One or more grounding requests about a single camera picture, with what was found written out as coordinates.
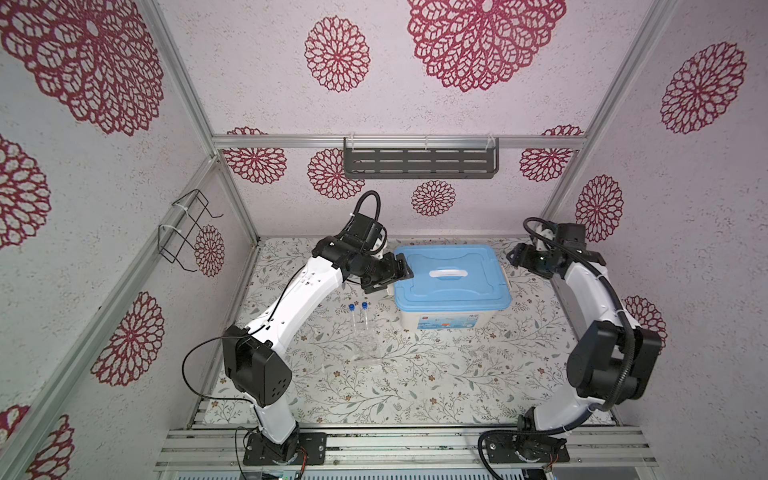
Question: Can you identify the blue capped test tube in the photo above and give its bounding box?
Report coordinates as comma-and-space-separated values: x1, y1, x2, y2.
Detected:
360, 302, 372, 342
348, 304, 358, 335

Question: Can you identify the white plastic storage bin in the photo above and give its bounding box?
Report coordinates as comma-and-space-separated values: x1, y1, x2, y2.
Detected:
398, 310, 498, 330

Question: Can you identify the blue plastic lid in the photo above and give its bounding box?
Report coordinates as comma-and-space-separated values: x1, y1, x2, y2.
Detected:
394, 244, 512, 313

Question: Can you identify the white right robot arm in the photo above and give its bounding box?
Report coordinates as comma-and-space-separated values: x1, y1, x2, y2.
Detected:
507, 242, 662, 463

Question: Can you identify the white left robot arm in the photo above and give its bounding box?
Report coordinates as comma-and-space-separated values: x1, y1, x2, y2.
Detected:
221, 237, 413, 464

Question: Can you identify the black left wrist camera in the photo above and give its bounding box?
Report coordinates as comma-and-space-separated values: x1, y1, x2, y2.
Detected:
341, 213, 386, 254

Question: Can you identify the dark grey wall shelf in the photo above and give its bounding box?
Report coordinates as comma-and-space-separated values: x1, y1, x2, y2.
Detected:
342, 137, 500, 180

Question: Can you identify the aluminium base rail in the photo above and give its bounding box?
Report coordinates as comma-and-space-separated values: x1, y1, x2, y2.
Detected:
154, 426, 658, 472

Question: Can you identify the black wire wall rack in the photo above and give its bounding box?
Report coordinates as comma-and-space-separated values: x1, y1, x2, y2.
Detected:
156, 189, 223, 273

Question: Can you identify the aluminium frame corner post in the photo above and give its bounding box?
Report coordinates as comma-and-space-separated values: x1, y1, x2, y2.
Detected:
540, 0, 680, 220

